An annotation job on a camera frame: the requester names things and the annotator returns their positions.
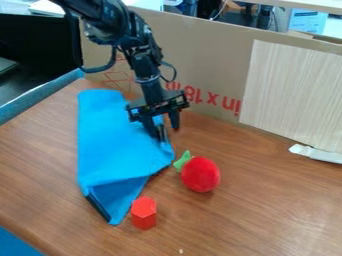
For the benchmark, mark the blue cloth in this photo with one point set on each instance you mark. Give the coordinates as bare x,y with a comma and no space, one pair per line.
116,150

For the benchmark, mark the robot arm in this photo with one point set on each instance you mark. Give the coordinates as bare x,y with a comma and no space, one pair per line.
116,23

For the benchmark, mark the wooden board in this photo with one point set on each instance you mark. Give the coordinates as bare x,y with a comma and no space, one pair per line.
294,93

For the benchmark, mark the cardboard box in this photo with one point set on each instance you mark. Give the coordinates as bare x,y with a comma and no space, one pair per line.
209,63

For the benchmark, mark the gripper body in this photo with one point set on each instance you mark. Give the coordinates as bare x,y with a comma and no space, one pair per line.
155,96

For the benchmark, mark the black monitor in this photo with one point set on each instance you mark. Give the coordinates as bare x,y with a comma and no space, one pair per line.
38,43

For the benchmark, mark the red hexagonal block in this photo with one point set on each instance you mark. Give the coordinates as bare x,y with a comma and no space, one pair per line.
144,212

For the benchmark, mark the red plush tomato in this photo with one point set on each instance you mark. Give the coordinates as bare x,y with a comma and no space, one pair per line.
199,173

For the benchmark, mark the white tape strip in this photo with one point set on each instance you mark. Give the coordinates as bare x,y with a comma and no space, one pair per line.
315,153

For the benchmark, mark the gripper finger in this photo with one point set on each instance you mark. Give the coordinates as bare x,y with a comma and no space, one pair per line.
155,129
174,120

